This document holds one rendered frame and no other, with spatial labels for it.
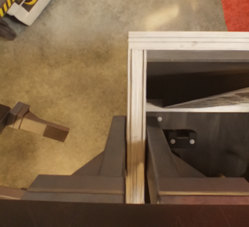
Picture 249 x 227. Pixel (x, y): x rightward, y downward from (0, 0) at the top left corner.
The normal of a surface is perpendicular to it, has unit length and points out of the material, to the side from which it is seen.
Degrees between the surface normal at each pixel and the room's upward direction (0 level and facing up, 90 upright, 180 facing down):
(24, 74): 0
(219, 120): 0
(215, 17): 0
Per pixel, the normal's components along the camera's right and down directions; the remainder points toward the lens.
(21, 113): 0.48, -0.80
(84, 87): -0.03, 0.11
